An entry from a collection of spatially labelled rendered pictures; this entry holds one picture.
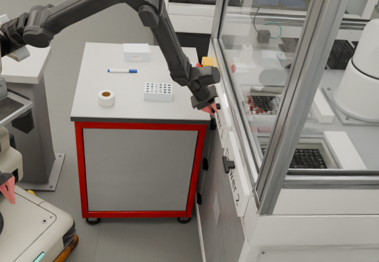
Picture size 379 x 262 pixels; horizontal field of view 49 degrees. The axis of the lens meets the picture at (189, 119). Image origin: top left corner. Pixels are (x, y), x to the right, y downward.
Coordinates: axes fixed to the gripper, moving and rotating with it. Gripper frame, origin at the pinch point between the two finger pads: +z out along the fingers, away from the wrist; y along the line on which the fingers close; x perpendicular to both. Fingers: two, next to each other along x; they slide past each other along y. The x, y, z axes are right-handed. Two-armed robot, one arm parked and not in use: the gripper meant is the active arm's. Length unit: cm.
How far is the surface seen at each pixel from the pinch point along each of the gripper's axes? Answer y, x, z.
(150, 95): -25.3, 25.7, -3.8
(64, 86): -118, 145, 29
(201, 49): -5, 85, 23
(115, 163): -55, 15, 13
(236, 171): 2.1, -31.4, 0.7
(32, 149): -104, 45, 5
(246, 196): 3.5, -43.2, -0.4
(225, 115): 4.0, -5.7, -0.8
